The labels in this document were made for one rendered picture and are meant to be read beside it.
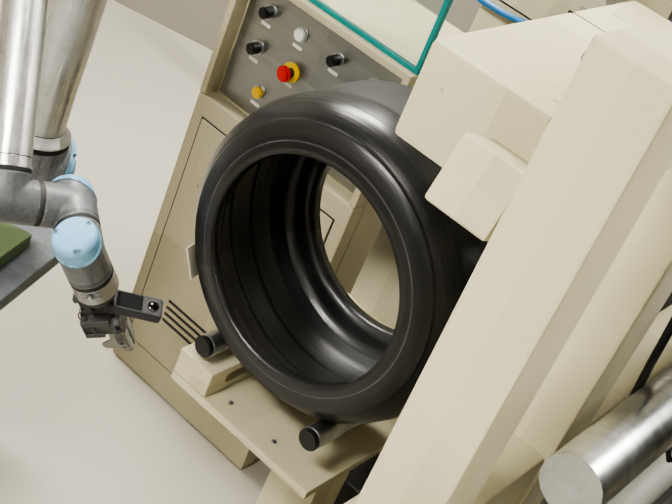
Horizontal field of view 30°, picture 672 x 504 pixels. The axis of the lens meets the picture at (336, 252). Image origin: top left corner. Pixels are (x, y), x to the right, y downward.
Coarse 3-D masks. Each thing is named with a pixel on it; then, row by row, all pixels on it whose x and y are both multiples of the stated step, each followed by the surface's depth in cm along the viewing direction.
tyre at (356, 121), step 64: (256, 128) 216; (320, 128) 207; (384, 128) 205; (256, 192) 246; (320, 192) 250; (384, 192) 202; (256, 256) 249; (320, 256) 252; (448, 256) 201; (256, 320) 244; (320, 320) 252; (320, 384) 221; (384, 384) 211
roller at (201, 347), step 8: (200, 336) 238; (208, 336) 237; (216, 336) 238; (200, 344) 238; (208, 344) 236; (216, 344) 237; (224, 344) 239; (200, 352) 238; (208, 352) 237; (216, 352) 238
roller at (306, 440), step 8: (312, 424) 228; (320, 424) 228; (328, 424) 229; (336, 424) 230; (344, 424) 232; (352, 424) 234; (304, 432) 226; (312, 432) 226; (320, 432) 226; (328, 432) 228; (336, 432) 230; (344, 432) 232; (304, 440) 227; (312, 440) 226; (320, 440) 226; (328, 440) 228; (304, 448) 227; (312, 448) 226
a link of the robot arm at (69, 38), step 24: (72, 0) 254; (96, 0) 255; (48, 24) 259; (72, 24) 257; (96, 24) 260; (48, 48) 261; (72, 48) 260; (48, 72) 263; (72, 72) 264; (48, 96) 267; (72, 96) 270; (48, 120) 270; (48, 144) 274; (72, 144) 282; (48, 168) 277; (72, 168) 281
